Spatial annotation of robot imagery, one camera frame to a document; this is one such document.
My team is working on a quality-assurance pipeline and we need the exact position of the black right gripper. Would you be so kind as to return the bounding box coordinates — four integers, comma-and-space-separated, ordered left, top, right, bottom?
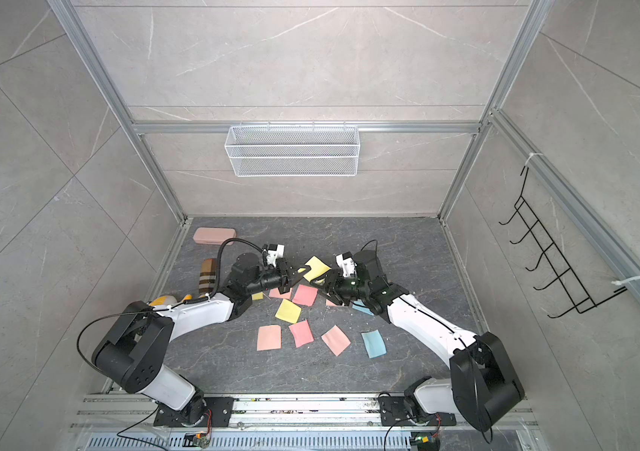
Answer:
312, 269, 373, 306

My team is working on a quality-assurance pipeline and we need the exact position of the blue memo pad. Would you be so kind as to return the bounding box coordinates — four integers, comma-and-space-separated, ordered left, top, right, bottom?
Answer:
352, 303, 374, 316

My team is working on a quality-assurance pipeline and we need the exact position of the yellow torn memo page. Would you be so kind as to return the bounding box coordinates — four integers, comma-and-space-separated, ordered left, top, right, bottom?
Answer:
275, 300, 302, 324

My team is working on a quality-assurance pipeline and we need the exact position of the salmon torn memo page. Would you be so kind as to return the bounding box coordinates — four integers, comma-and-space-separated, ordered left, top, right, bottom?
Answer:
321, 325, 351, 356

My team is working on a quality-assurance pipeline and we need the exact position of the dark pink torn page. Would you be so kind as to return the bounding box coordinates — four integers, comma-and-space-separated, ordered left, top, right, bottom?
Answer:
289, 321, 314, 348

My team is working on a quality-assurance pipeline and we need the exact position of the blue torn memo page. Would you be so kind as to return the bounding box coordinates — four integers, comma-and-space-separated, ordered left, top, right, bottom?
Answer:
361, 330, 387, 359

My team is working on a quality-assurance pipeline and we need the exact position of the pink torn memo page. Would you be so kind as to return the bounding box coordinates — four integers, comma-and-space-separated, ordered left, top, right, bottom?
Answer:
256, 325, 282, 351

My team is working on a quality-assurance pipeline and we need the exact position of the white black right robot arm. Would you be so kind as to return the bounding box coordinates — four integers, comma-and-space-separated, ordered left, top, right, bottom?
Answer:
310, 247, 526, 443

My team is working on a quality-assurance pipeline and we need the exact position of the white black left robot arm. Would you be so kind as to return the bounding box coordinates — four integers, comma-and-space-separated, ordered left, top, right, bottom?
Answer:
81, 238, 312, 427

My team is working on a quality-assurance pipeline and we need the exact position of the brown plaid cylinder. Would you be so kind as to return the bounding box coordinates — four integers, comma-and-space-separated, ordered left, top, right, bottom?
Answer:
198, 259, 218, 295

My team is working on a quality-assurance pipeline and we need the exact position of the pink eraser case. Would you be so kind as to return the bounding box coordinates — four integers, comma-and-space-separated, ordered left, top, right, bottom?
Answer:
192, 227, 237, 245

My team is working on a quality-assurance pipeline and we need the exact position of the yellow plush toy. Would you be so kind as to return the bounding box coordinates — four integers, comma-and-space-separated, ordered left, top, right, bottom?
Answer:
149, 295, 192, 308

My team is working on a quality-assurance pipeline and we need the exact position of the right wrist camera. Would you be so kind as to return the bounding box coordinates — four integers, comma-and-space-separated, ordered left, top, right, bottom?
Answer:
336, 252, 356, 278

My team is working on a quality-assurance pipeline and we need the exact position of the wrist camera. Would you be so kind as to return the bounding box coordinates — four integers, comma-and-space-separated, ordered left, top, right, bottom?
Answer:
263, 244, 285, 267
336, 252, 356, 278

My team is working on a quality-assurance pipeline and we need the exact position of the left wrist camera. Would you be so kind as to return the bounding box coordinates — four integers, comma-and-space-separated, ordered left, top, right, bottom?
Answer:
263, 244, 285, 267

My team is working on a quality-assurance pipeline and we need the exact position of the white wire mesh basket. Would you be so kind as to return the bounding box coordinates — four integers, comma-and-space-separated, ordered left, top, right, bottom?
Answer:
224, 125, 361, 178

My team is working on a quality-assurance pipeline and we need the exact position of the black wire hook rack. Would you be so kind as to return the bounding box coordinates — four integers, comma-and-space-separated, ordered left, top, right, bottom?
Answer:
498, 166, 628, 319

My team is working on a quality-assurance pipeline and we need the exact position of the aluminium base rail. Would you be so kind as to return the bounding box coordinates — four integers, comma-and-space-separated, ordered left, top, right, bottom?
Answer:
61, 392, 547, 450

